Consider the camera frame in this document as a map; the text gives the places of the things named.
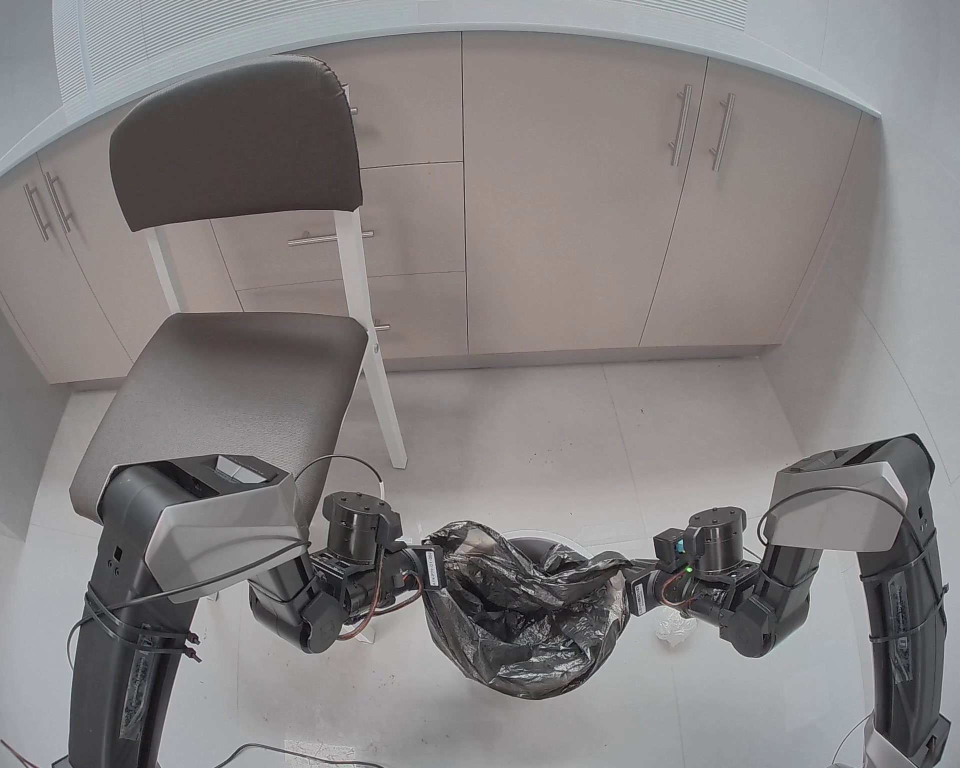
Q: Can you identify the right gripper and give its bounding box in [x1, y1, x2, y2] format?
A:
[627, 561, 699, 621]

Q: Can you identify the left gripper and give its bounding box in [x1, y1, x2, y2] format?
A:
[369, 543, 447, 603]

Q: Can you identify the clear plastic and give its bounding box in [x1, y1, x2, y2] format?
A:
[652, 607, 697, 646]

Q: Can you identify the black plastic bag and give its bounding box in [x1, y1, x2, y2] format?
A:
[422, 517, 635, 702]

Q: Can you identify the beige cabinet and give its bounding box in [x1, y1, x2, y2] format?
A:
[0, 30, 885, 387]

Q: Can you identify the grey chair with white legs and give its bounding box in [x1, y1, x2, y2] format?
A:
[69, 54, 410, 645]

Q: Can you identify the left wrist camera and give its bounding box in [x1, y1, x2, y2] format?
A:
[377, 508, 411, 552]

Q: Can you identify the black cable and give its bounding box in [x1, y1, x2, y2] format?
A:
[223, 741, 370, 768]
[756, 486, 948, 646]
[66, 453, 391, 665]

